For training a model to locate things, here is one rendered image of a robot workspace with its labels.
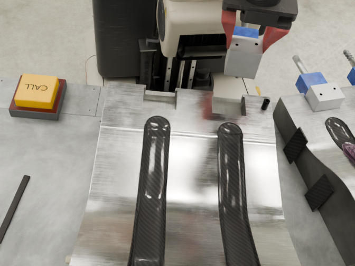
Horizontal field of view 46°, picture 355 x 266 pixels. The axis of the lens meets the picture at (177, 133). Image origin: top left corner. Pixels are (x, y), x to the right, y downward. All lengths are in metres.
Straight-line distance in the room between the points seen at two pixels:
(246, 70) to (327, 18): 1.84
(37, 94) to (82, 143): 0.11
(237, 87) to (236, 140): 0.93
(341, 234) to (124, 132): 0.35
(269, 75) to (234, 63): 1.38
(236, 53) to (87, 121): 0.28
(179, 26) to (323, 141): 0.42
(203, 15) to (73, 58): 1.12
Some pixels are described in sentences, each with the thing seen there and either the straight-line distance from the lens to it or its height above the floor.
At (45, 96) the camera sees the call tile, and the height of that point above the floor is 0.84.
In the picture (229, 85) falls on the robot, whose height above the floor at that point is 0.28.
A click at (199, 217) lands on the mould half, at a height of 0.89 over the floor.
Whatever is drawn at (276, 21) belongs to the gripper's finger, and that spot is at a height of 1.03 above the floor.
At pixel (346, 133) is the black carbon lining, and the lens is 0.76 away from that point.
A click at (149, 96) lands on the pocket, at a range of 0.69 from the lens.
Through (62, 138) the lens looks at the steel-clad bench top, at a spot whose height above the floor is 0.80.
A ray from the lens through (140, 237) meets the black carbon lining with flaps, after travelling 0.52.
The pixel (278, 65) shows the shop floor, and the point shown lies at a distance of 2.11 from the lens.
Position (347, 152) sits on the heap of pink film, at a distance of 0.71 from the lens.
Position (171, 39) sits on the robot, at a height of 0.73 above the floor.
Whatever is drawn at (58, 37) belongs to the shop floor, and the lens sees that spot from 2.12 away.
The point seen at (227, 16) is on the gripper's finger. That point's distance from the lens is 0.62.
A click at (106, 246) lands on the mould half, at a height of 0.92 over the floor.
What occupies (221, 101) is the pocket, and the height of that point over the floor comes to 0.87.
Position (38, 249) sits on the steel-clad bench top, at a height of 0.80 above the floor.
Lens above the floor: 1.39
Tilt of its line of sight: 53 degrees down
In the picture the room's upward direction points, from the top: 10 degrees clockwise
